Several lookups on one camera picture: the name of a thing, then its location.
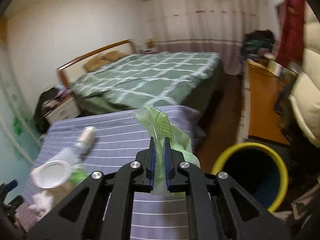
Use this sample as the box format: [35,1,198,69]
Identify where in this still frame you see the green plastic bag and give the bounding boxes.
[131,106,201,196]

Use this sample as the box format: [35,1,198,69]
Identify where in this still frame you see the white paper cup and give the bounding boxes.
[31,160,73,198]

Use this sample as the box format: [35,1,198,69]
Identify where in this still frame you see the yellow rimmed trash bin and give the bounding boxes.
[212,142,289,213]

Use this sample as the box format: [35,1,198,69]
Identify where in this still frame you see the white pill bottle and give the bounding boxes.
[75,126,97,155]

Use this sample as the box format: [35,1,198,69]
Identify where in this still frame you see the green checked duvet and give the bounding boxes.
[69,51,225,114]

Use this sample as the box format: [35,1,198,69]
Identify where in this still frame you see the white bedside cabinet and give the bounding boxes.
[44,96,80,125]

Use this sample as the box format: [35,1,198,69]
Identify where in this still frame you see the brown pillow right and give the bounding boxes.
[104,50,127,62]

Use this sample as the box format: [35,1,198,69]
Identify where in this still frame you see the brown pillow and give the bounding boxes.
[104,50,127,62]
[83,55,111,73]

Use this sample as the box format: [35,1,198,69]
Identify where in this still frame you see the brown pillow left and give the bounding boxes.
[83,55,111,73]

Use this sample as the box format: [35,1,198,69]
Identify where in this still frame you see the white paper towel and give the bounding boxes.
[28,190,66,219]

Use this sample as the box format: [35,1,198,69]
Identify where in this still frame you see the wooden bed headboard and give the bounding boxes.
[57,40,137,89]

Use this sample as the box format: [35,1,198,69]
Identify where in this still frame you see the orange wooden desk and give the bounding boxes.
[235,61,290,146]

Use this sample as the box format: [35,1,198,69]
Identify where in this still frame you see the clothes on bedside cabinet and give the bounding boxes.
[33,87,68,134]

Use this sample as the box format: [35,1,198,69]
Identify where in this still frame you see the pile of dark clothes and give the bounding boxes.
[240,29,275,63]

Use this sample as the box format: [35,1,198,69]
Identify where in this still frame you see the cream puffer jacket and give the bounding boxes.
[289,4,320,147]

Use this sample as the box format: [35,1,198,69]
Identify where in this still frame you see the pink striped curtain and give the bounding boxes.
[142,0,271,75]

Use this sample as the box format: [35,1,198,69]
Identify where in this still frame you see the red jacket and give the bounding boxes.
[276,0,305,68]

